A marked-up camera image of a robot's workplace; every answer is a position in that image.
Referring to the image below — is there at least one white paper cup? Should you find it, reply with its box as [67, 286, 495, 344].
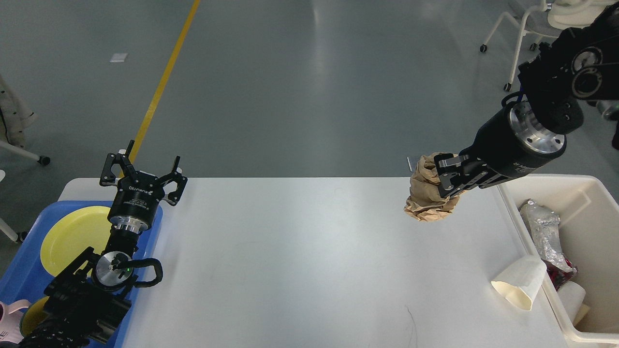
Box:
[490, 255, 547, 311]
[557, 281, 586, 324]

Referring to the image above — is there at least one white polka-dot cloth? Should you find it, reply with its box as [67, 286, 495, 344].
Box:
[0, 77, 38, 148]

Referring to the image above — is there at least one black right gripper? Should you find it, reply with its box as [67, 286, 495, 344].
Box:
[434, 104, 567, 198]

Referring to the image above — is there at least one brown paper bag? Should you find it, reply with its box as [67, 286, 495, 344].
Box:
[571, 304, 590, 326]

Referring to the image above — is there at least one teal green mug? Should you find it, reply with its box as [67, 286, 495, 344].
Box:
[20, 296, 49, 337]

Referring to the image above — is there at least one aluminium foil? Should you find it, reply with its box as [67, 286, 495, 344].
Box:
[519, 199, 573, 272]

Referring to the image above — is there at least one white chair leg with caster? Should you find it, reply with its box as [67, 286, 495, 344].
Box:
[0, 141, 51, 167]

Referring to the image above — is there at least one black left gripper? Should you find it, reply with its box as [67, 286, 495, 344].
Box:
[99, 140, 188, 235]

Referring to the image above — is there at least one red foil snack wrapper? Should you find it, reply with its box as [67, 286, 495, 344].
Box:
[544, 259, 578, 291]

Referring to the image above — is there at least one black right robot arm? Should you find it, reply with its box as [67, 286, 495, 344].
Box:
[433, 2, 618, 198]

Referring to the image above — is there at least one white rolling chair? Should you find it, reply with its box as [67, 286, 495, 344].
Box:
[480, 0, 616, 92]

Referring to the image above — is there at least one beige plastic bin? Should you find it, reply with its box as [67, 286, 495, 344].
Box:
[498, 174, 619, 348]

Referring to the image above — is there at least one brown paper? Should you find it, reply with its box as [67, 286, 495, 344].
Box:
[404, 152, 460, 222]

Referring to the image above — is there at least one yellow plastic plate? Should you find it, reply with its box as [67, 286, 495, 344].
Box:
[40, 205, 111, 276]

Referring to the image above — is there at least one pink mug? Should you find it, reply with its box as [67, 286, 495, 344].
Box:
[0, 299, 31, 344]

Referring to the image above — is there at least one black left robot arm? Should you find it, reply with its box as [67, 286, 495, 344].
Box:
[17, 140, 188, 348]

